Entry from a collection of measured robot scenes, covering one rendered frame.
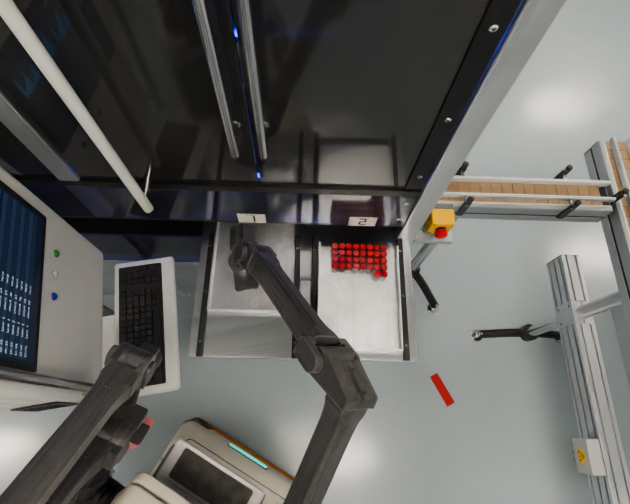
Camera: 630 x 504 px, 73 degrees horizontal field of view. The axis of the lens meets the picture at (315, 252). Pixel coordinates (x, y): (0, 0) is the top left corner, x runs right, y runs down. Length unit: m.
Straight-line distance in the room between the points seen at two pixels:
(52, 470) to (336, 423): 0.42
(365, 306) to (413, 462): 1.08
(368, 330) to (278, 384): 0.94
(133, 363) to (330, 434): 0.39
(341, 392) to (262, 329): 0.66
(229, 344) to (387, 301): 0.51
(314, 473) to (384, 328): 0.65
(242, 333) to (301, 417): 0.93
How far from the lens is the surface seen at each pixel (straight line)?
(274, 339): 1.35
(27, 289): 1.19
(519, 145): 3.05
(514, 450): 2.44
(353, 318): 1.37
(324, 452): 0.80
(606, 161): 1.89
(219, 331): 1.37
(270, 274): 0.96
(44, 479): 0.77
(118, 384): 0.85
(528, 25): 0.82
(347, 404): 0.74
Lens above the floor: 2.20
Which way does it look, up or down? 68 degrees down
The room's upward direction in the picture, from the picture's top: 6 degrees clockwise
